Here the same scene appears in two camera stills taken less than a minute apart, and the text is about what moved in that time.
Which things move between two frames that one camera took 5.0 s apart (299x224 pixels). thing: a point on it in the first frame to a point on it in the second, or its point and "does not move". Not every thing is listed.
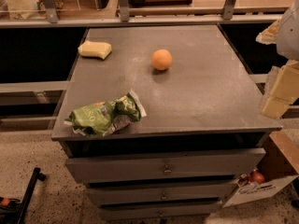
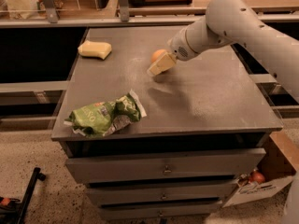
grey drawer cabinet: (202, 132) does not move
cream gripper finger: (284, 91) to (181, 50)
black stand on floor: (15, 212) does not move
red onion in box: (257, 177) does not move
